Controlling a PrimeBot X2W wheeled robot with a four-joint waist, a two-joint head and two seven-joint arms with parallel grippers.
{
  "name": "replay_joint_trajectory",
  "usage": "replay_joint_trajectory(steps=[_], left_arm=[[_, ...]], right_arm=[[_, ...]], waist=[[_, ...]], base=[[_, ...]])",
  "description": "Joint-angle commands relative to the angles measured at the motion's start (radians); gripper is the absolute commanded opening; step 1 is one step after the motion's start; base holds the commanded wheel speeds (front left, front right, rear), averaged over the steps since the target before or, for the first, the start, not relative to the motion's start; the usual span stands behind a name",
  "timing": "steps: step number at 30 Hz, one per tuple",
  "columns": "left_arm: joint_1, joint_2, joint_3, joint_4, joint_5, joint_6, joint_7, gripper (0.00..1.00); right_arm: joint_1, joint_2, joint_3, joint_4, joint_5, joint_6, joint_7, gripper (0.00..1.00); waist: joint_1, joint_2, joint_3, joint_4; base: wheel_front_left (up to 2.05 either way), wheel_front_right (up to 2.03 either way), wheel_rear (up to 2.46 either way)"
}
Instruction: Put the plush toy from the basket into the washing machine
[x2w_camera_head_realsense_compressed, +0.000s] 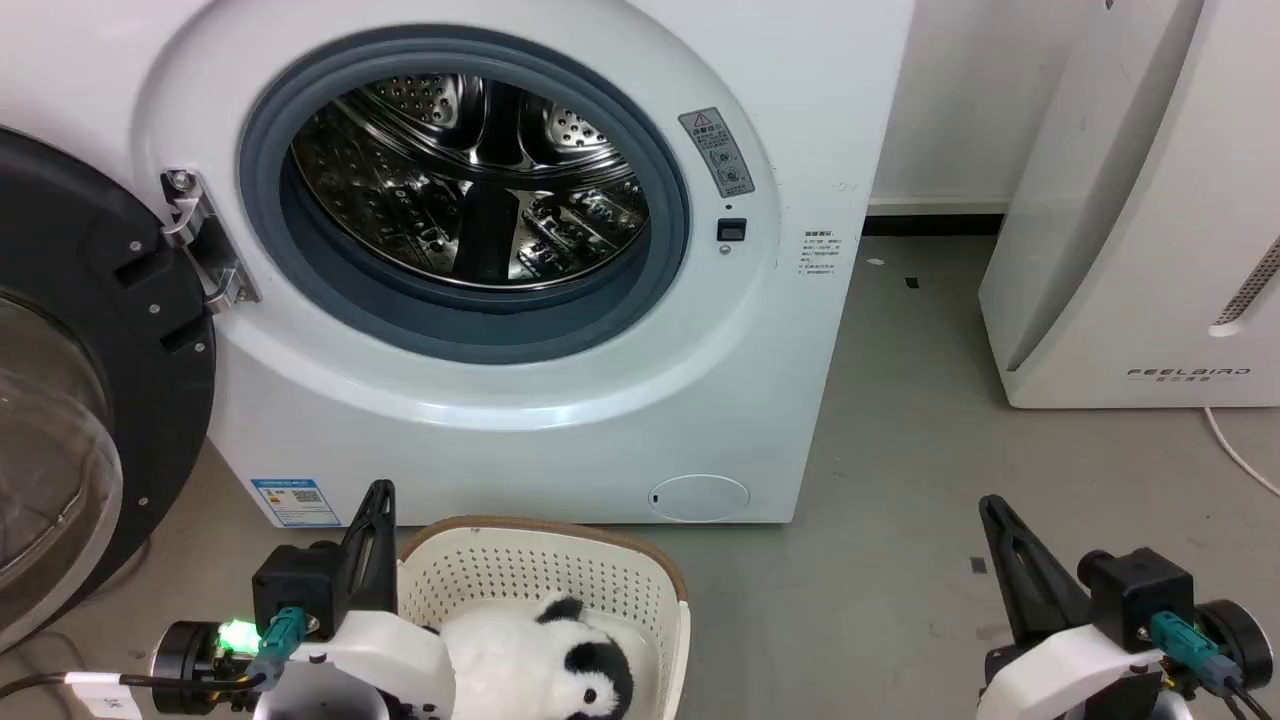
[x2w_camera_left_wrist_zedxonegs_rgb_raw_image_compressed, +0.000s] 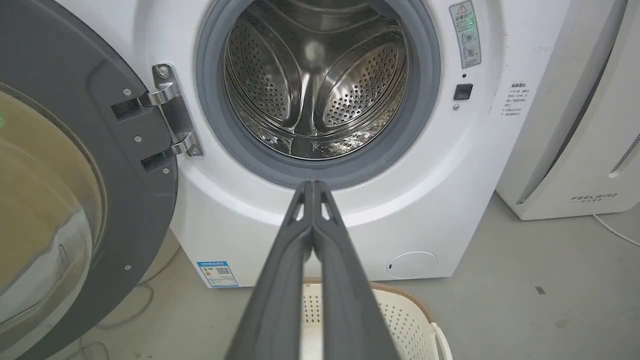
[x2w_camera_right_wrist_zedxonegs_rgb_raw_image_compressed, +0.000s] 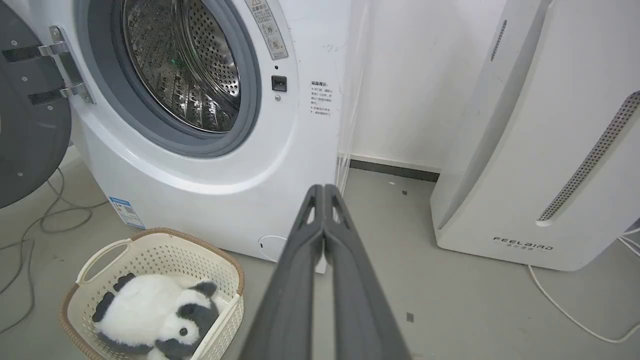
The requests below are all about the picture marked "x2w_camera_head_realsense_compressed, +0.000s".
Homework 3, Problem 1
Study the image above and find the round white filter cover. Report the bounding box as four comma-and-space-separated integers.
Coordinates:
648, 474, 751, 523

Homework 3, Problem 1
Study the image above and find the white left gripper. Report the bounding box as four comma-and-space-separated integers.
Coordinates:
255, 480, 457, 720

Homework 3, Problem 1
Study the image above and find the metal door hinge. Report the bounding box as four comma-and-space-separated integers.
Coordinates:
160, 168, 262, 314

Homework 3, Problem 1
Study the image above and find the white power cable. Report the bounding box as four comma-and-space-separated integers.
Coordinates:
1203, 405, 1280, 498

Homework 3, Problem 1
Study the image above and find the black cable with teal plug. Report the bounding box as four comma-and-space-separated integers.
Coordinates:
1150, 612, 1273, 720
0, 607, 307, 701

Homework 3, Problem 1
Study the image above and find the white perforated laundry basket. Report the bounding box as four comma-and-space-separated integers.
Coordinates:
397, 515, 691, 720

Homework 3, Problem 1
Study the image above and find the stainless steel washing machine drum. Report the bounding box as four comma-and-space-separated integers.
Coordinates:
290, 72, 652, 293

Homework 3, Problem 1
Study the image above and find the white front-load washing machine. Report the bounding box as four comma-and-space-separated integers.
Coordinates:
0, 0, 916, 528

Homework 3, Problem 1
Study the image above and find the grey warning sticker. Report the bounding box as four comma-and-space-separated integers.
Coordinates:
678, 107, 756, 199

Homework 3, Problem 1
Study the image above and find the white Feelbird appliance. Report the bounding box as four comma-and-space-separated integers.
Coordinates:
978, 0, 1280, 409

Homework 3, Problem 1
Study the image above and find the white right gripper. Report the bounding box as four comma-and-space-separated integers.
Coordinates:
975, 495, 1163, 720

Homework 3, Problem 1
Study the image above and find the grey rubber door gasket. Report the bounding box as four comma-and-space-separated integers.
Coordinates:
238, 25, 693, 366

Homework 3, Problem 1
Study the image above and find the black and white plush panda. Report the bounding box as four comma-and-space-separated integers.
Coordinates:
438, 596, 637, 720

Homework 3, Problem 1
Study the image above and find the blue energy label sticker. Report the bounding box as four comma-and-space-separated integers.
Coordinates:
250, 478, 344, 528

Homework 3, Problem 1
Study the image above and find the small printed text label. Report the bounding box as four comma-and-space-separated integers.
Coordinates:
798, 230, 843, 281

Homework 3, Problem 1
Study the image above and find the black washing machine door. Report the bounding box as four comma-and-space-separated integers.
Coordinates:
0, 128, 218, 651

